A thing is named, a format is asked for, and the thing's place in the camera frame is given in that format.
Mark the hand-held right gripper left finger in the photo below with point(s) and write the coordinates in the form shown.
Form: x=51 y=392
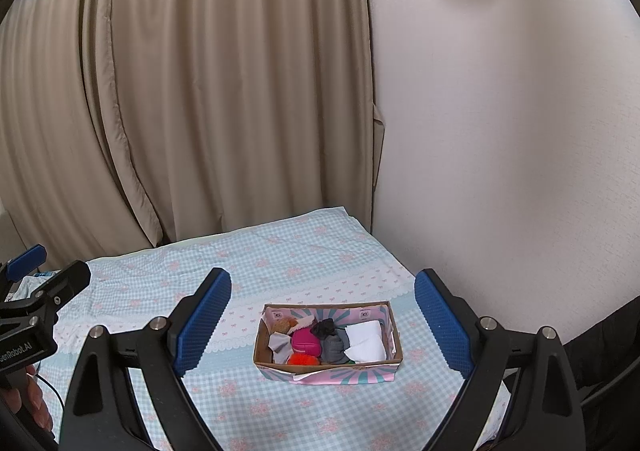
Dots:
x=200 y=323

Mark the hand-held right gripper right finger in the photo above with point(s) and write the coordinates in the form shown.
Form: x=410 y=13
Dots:
x=445 y=323

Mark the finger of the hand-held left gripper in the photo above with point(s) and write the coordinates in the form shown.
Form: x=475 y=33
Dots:
x=62 y=283
x=27 y=258

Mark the white cloth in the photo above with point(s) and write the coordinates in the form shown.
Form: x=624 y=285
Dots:
x=366 y=341

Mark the light grey cloth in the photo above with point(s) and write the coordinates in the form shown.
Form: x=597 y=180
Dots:
x=280 y=347

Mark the orange and white plush toy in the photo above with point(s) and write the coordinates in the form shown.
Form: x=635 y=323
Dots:
x=284 y=325

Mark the magenta soft pouch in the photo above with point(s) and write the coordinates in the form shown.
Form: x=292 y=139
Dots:
x=306 y=341

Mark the black sock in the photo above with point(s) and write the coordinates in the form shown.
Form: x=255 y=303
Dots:
x=324 y=327

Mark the pink patterned cardboard box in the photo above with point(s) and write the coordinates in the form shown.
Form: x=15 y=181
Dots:
x=325 y=371

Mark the person's left hand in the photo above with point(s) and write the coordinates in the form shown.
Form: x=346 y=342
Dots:
x=35 y=401

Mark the orange fluffy ball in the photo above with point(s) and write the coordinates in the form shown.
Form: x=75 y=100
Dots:
x=302 y=360

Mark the grey sock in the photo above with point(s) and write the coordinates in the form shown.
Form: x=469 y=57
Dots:
x=334 y=348

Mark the light blue checked bedsheet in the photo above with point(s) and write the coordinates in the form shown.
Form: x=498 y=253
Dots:
x=300 y=261

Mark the black cloth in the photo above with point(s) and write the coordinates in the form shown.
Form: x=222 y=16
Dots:
x=607 y=351

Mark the beige curtain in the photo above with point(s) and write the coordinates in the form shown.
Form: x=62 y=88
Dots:
x=200 y=81

